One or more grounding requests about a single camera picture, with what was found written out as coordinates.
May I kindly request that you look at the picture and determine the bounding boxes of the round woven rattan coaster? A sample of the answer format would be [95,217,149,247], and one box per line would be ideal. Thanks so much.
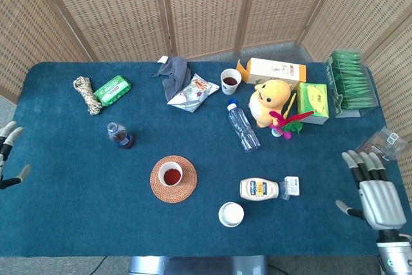
[149,155,198,204]

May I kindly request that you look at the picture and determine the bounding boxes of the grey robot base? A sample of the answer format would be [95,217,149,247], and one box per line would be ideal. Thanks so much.
[128,255,268,275]

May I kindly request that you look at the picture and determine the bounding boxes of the black floor cable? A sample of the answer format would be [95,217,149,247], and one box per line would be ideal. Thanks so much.
[89,256,109,275]

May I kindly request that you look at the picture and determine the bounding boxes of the yellow plush toy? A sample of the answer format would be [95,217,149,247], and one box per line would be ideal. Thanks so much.
[248,79,292,129]

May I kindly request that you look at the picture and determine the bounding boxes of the paper cup with flower print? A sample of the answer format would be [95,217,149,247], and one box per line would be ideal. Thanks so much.
[220,68,243,96]

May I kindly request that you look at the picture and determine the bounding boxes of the silver snack bag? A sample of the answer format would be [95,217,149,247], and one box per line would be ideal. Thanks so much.
[166,73,220,113]

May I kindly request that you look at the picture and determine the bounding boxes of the crumpled grey cloth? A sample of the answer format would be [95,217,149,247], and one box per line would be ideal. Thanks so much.
[150,56,192,101]

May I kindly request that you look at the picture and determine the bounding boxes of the green yellow tissue box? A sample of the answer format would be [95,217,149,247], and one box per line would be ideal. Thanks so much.
[296,82,330,125]

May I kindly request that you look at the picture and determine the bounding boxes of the blue table cloth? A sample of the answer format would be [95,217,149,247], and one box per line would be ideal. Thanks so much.
[0,61,412,258]

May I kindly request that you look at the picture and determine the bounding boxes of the green tissue pack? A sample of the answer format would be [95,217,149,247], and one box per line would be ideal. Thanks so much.
[94,75,133,107]

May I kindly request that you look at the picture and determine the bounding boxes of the coiled speckled rope bundle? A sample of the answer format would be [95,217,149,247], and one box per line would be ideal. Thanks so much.
[73,75,103,117]

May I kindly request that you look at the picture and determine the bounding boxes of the clear plastic packet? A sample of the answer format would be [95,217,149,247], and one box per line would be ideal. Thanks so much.
[355,126,408,162]

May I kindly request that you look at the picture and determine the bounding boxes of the mayonnaise squeeze bottle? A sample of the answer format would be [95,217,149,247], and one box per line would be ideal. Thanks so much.
[239,176,301,202]

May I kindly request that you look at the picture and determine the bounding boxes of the clear box of green sachets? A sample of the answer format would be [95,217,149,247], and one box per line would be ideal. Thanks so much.
[324,50,380,119]

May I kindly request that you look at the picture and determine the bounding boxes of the paper cup with green print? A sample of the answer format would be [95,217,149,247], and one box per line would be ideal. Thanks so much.
[158,161,183,187]

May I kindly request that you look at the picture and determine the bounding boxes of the clear water bottle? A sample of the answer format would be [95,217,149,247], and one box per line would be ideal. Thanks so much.
[227,99,261,153]

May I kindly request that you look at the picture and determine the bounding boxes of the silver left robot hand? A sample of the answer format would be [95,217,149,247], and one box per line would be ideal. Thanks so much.
[0,120,32,191]

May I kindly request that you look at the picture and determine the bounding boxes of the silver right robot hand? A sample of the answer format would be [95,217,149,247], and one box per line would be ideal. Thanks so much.
[335,151,407,231]

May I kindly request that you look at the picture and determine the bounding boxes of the woven folding screen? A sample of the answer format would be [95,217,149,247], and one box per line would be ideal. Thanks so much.
[0,0,412,198]

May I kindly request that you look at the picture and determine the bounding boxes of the small dark drink bottle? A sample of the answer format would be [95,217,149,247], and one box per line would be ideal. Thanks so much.
[106,122,136,150]

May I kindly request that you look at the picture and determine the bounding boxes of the orange and white carton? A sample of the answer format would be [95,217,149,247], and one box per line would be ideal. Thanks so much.
[236,57,307,85]

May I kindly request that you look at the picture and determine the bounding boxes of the colourful feather shuttlecock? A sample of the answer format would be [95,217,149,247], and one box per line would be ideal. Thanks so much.
[268,92,315,141]

